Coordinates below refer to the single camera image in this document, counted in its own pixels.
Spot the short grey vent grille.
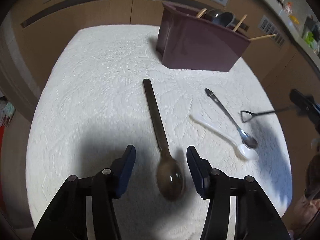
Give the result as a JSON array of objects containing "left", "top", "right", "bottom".
[{"left": 258, "top": 15, "right": 286, "bottom": 47}]

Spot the patterned cloth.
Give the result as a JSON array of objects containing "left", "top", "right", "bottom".
[{"left": 0, "top": 96, "right": 16, "bottom": 127}]

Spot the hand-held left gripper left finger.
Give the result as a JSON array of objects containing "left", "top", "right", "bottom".
[{"left": 30, "top": 144, "right": 137, "bottom": 240}]

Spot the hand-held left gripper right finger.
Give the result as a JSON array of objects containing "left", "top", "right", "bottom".
[{"left": 186, "top": 145, "right": 292, "bottom": 240}]

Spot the beige kitchen counter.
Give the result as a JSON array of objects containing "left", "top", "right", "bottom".
[{"left": 235, "top": 0, "right": 320, "bottom": 68}]

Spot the white lace tablecloth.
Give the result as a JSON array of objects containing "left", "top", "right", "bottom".
[{"left": 25, "top": 24, "right": 293, "bottom": 240}]

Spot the brown plastic utensil holder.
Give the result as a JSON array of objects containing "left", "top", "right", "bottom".
[{"left": 155, "top": 1, "right": 250, "bottom": 73}]

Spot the grey spoon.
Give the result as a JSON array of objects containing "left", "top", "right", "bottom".
[{"left": 216, "top": 12, "right": 236, "bottom": 28}]

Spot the brown long-handled wooden spoon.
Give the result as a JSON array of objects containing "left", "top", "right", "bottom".
[{"left": 142, "top": 78, "right": 187, "bottom": 202}]

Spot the white plastic spoon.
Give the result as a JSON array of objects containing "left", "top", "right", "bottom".
[{"left": 189, "top": 115, "right": 259, "bottom": 160}]

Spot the green plastic bag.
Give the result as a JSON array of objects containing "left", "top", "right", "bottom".
[{"left": 301, "top": 24, "right": 320, "bottom": 51}]

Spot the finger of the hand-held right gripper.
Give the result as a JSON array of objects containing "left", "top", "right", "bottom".
[
  {"left": 297, "top": 105, "right": 320, "bottom": 130},
  {"left": 289, "top": 89, "right": 315, "bottom": 109}
]

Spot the shiny metal spoon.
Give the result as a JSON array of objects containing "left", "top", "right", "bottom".
[{"left": 205, "top": 8, "right": 221, "bottom": 22}]

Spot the steel spoon with cutout handle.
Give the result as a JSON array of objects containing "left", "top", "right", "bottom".
[{"left": 204, "top": 88, "right": 258, "bottom": 149}]

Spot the black shovel-handle spoon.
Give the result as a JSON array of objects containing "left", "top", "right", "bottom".
[{"left": 240, "top": 107, "right": 294, "bottom": 123}]

